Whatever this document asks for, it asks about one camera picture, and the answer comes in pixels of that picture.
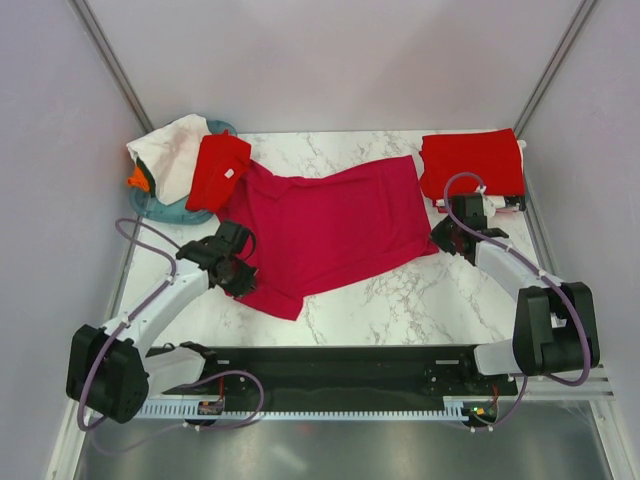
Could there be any magenta polo shirt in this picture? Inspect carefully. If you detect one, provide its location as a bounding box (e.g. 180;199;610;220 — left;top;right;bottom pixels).
218;156;438;320

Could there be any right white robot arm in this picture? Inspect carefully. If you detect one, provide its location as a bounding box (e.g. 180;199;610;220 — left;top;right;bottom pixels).
430;193;600;394

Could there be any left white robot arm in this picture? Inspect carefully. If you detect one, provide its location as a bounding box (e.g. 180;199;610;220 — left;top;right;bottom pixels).
66;220;257;432

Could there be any folded red t shirt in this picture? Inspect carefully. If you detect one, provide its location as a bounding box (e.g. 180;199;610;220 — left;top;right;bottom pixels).
420;129;525;202

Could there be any teal laundry basket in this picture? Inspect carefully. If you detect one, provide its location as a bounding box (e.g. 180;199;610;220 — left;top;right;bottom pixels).
129;118;237;225

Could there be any red t shirt in basket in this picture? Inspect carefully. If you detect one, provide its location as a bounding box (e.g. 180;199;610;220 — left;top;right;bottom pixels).
186;130;251;213

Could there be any orange garment in basket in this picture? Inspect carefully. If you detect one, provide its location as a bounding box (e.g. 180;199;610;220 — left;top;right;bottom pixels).
126;166;151;193

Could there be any white t shirt in basket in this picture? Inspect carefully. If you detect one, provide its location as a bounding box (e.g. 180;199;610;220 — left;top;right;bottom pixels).
126;114;210;205

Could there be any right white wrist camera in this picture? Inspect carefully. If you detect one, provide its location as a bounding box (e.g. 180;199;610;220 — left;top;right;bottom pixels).
476;186;508;218

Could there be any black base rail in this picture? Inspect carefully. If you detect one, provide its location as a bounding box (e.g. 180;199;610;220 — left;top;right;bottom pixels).
162;346;517;410

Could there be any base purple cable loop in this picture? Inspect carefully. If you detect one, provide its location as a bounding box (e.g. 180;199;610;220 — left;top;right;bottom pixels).
92;368;268;456

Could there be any white slotted cable duct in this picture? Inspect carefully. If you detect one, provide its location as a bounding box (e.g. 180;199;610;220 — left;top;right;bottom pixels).
134;395;497;422

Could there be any right aluminium corner post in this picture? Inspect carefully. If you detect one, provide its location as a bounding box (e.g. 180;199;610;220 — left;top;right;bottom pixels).
513;0;599;138

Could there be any aluminium corner post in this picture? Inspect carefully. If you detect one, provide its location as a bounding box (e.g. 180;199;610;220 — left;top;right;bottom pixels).
69;0;153;133
513;0;599;138

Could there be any left aluminium corner post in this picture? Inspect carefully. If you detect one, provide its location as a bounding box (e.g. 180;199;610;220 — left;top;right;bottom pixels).
69;0;153;133

